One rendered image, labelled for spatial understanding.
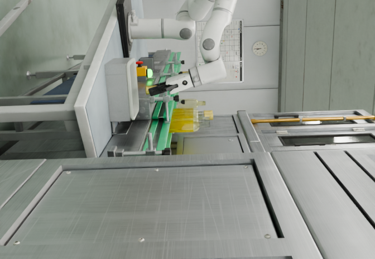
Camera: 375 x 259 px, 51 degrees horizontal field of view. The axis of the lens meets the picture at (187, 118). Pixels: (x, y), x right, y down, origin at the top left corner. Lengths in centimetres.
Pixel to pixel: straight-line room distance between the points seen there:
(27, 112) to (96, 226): 75
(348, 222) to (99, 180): 46
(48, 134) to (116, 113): 54
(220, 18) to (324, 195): 101
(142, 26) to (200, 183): 124
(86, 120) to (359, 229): 87
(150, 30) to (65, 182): 120
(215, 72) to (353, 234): 101
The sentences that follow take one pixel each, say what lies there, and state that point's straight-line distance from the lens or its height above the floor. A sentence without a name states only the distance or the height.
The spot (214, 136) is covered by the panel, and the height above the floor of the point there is 117.
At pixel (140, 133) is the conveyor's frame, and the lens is 156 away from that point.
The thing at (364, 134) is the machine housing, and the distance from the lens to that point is 231.
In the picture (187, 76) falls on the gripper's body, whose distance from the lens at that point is 151.
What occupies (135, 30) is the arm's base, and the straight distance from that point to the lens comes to 190.
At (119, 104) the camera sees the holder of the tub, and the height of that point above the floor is 79.
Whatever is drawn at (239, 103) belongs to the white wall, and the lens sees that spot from 792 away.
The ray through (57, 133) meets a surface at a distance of 198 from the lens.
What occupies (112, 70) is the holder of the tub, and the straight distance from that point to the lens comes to 150.
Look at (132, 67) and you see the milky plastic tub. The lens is 165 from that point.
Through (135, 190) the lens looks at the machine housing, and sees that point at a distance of 75.
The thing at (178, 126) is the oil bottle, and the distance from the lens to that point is 181.
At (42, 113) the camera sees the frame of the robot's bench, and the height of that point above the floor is 60.
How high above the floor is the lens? 109
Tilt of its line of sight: 1 degrees down
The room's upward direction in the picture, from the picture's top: 88 degrees clockwise
